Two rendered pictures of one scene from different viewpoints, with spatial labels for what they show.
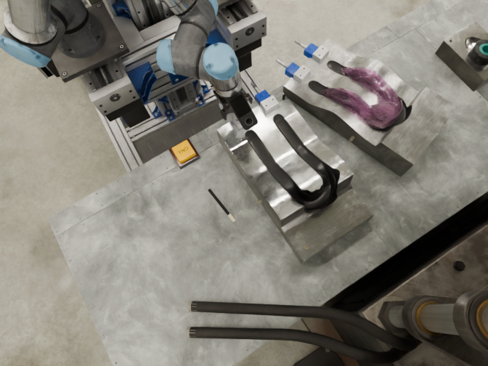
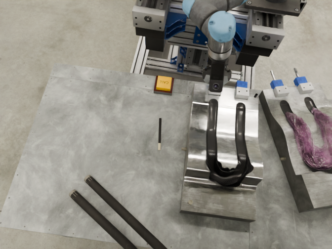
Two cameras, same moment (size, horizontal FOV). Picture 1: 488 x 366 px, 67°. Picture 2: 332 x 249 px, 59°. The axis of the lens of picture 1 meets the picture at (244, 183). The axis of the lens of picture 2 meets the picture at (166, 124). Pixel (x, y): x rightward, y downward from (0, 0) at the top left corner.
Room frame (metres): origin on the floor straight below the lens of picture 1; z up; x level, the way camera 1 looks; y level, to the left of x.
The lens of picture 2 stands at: (-0.06, -0.14, 1.89)
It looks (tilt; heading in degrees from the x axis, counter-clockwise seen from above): 65 degrees down; 27
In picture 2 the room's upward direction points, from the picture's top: 6 degrees clockwise
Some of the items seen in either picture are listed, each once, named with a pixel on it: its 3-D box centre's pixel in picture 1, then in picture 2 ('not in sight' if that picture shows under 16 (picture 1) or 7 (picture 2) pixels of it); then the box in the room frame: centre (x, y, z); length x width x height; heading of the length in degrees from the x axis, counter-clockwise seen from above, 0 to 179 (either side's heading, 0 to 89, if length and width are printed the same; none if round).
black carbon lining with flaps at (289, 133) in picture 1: (293, 160); (228, 138); (0.42, -0.16, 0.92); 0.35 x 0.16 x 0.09; 25
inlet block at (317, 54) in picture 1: (309, 49); (300, 80); (0.86, -0.30, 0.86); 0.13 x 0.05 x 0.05; 42
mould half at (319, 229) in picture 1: (292, 171); (222, 146); (0.40, -0.16, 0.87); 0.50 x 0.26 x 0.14; 25
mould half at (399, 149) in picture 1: (364, 99); (313, 140); (0.63, -0.44, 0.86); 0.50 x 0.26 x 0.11; 42
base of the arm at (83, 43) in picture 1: (75, 27); not in sight; (0.87, 0.45, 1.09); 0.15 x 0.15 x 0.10
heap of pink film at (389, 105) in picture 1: (365, 94); (317, 135); (0.63, -0.44, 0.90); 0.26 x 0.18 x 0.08; 42
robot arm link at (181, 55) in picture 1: (184, 53); (204, 8); (0.60, 0.10, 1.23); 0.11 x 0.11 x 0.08; 67
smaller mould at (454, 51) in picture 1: (474, 56); not in sight; (0.76, -0.88, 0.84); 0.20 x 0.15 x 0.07; 25
